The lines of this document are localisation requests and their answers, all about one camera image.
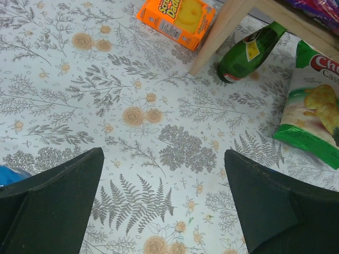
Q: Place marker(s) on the green cassava chips bag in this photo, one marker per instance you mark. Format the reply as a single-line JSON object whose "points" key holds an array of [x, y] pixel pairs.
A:
{"points": [[310, 117]]}

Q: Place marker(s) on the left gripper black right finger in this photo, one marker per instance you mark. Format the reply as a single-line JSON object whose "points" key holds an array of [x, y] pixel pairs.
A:
{"points": [[279, 214]]}

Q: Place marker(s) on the orange candy box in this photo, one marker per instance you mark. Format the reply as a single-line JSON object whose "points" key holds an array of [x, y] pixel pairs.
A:
{"points": [[185, 22]]}

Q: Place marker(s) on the green glass bottle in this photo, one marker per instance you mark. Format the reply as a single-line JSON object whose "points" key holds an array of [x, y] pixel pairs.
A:
{"points": [[249, 53]]}

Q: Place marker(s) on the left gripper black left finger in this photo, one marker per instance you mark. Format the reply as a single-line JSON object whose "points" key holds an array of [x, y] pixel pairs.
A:
{"points": [[49, 212]]}

